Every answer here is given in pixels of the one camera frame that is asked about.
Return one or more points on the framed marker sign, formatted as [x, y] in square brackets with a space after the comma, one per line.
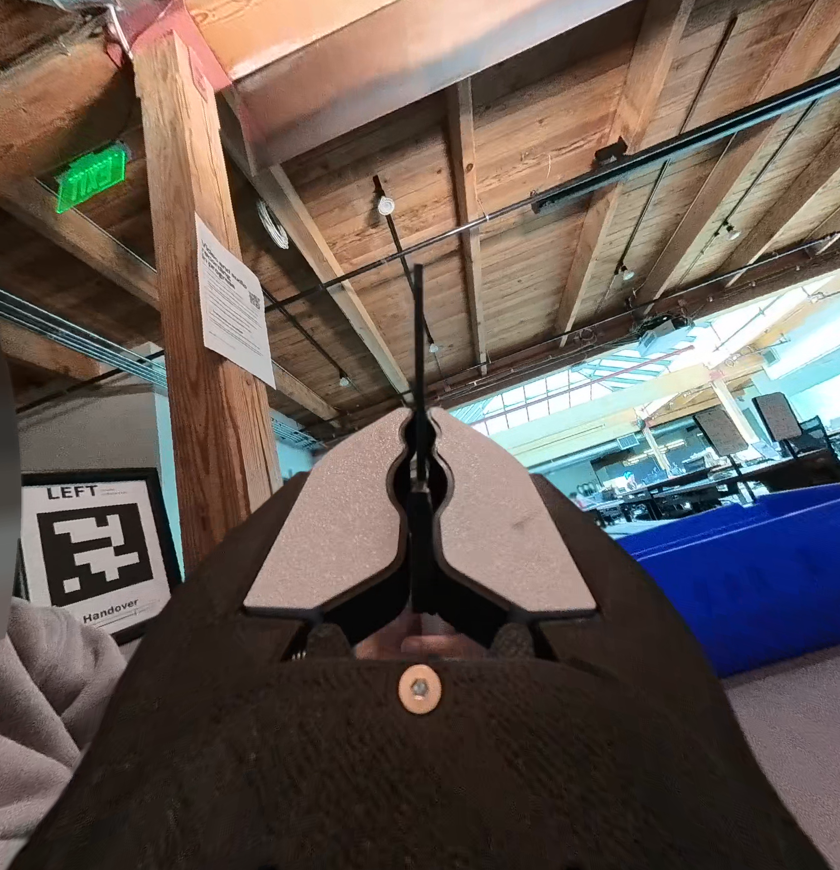
[94, 544]

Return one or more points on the white paper notice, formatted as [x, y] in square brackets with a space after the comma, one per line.
[233, 306]

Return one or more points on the round white ceiling fixture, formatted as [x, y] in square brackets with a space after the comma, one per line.
[274, 228]

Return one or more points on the blue plastic bin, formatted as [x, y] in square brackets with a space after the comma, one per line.
[766, 578]

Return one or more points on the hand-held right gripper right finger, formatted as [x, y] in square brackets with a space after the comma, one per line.
[515, 544]

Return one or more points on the wooden post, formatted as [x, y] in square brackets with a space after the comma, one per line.
[189, 408]

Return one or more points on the ceiling projector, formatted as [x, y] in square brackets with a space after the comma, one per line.
[664, 336]

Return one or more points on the person's left forearm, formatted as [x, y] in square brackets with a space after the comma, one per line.
[32, 713]

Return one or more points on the green exit sign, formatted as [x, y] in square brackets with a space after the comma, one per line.
[94, 177]

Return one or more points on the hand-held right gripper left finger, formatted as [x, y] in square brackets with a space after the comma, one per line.
[325, 530]

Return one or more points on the white ceiling spot lamp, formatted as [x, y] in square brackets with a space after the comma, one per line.
[387, 205]

